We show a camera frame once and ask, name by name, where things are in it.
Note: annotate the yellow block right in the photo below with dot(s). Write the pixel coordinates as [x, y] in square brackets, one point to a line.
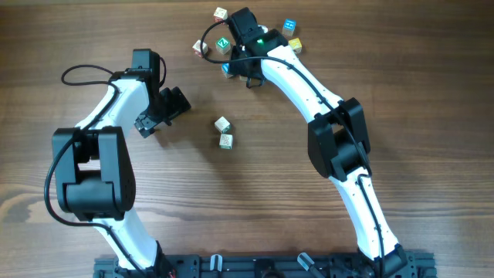
[296, 45]

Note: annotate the green V block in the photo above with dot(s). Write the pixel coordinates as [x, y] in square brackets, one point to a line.
[222, 125]

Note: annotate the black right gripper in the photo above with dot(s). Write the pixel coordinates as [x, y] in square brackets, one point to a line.
[235, 69]

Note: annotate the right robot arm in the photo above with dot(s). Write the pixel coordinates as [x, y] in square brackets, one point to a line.
[338, 142]

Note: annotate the white block red side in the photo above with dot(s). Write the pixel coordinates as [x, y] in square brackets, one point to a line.
[200, 48]

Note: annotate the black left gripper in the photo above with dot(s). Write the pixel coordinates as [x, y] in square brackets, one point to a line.
[177, 103]

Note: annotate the blue top block right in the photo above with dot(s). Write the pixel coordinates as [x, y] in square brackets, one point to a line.
[289, 27]

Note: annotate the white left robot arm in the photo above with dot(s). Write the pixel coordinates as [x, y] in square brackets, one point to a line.
[91, 182]

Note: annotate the green Z block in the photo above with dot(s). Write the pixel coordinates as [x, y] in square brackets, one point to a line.
[223, 45]

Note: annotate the blue L block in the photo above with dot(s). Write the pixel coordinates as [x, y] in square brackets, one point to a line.
[225, 71]

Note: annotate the green-edged wooden block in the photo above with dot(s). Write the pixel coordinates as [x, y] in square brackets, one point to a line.
[226, 141]

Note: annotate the red-sided block far back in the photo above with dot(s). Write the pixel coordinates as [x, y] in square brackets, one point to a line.
[220, 15]

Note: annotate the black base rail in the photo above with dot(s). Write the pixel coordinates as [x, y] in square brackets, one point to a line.
[417, 265]

